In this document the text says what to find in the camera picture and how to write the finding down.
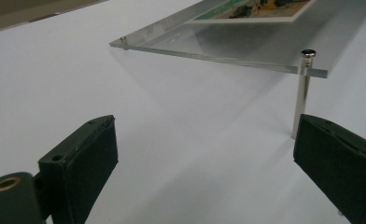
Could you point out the colourful picture card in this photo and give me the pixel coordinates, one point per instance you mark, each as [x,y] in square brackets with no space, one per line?
[259,11]

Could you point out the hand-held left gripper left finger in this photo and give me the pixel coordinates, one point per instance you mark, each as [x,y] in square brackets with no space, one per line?
[78,168]

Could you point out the clear acrylic photo frame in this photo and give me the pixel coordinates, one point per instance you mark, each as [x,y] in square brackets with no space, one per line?
[252,46]

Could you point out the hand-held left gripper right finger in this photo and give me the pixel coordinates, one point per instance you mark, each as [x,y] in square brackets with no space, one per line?
[336,161]

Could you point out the short silver metal pin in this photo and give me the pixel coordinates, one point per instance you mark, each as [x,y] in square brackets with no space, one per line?
[123,41]

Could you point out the long silver metal pin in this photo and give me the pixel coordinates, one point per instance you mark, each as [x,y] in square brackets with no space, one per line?
[302,96]

